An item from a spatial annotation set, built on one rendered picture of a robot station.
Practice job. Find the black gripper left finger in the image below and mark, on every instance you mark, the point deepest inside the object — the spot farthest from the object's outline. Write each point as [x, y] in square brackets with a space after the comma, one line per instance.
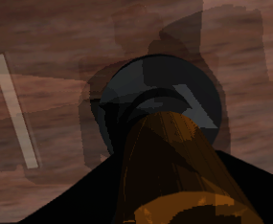
[92, 200]

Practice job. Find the orange cylindrical knob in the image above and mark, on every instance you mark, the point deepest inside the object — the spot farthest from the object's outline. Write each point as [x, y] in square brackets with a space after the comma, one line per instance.
[172, 175]

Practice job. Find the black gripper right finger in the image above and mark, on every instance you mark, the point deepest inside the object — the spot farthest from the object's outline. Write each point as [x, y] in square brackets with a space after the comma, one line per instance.
[255, 183]

